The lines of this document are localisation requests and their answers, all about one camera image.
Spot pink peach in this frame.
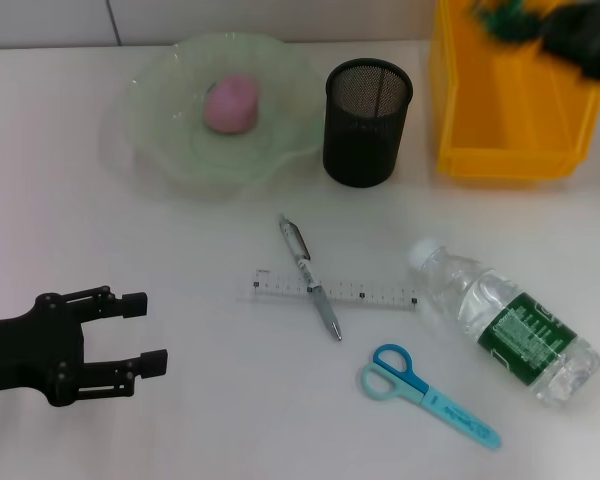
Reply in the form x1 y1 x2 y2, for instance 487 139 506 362
203 73 260 134

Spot green plastic scrap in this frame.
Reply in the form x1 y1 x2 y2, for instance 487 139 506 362
467 0 549 42

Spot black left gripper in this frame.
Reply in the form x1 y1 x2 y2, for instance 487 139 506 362
0 285 170 408

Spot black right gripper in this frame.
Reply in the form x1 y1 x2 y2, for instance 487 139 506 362
541 0 600 81

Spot grey retractable pen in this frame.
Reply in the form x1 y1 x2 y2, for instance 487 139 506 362
278 213 345 343

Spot transparent plastic ruler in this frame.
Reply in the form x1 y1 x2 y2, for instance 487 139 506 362
237 268 420 312

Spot blue scissors with sheath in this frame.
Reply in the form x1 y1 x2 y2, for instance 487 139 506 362
361 343 503 450

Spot clear green-label water bottle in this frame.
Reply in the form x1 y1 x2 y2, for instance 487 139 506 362
407 237 600 407

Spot green glass fruit plate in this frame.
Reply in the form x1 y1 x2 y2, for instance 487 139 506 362
122 30 325 204

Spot yellow plastic bin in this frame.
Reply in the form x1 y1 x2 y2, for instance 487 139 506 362
428 0 600 180

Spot black mesh pen holder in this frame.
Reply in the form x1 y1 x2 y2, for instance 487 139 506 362
322 58 415 189

